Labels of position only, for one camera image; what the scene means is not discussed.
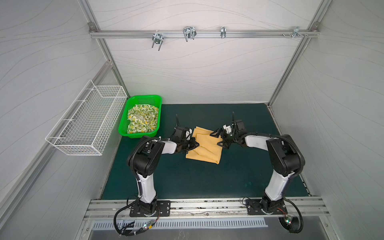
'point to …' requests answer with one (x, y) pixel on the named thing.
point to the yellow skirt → (208, 150)
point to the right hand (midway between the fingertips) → (215, 135)
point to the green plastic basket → (155, 100)
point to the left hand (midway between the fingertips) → (201, 142)
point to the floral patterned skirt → (142, 118)
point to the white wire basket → (84, 129)
